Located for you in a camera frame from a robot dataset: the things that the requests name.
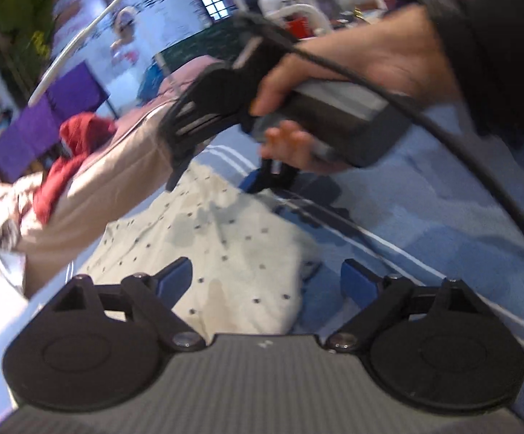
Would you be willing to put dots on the person's right forearm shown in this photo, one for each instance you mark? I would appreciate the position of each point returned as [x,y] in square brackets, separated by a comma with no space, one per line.
[497,45]

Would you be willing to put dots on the wall poster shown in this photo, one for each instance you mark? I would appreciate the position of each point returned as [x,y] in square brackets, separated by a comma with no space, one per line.
[153,13]

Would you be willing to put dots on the red jacket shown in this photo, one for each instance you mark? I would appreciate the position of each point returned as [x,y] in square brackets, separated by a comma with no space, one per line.
[67,158]

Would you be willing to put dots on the bed with tan cover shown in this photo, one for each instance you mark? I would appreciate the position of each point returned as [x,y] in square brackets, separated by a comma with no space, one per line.
[122,162]

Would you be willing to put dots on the person's right hand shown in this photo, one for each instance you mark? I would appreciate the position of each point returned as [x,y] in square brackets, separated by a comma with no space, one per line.
[379,49]

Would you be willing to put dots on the white metal cart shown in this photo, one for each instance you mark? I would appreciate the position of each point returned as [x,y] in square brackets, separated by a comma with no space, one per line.
[307,13]

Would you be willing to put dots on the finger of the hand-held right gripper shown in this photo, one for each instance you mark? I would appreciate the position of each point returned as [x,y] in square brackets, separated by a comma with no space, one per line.
[198,104]
[266,176]

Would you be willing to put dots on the blue blanket with white stripes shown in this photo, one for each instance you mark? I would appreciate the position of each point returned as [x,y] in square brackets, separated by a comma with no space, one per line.
[424,235]

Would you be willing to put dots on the green plant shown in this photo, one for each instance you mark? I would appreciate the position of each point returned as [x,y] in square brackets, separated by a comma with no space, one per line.
[22,4]

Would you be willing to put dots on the cream dotted small garment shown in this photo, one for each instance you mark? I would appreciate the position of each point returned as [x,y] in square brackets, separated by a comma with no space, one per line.
[208,244]

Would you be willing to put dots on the barred window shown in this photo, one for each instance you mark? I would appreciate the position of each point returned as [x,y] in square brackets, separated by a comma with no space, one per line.
[214,2]

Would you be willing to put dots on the pink blanket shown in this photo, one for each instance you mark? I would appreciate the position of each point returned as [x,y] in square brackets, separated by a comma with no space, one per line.
[153,99]

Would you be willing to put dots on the crumpled beige quilt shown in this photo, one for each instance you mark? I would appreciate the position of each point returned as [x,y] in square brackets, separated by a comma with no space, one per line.
[0,208]

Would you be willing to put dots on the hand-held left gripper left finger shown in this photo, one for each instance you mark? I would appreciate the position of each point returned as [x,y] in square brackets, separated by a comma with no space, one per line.
[175,280]

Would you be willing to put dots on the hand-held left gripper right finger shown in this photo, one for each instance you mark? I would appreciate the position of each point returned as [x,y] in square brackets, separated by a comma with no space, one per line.
[357,285]

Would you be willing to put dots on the purple hanging cloth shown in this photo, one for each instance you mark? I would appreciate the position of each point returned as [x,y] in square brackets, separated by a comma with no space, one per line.
[40,122]

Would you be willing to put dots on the blue bag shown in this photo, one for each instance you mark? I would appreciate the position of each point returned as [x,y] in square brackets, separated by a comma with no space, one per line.
[151,81]

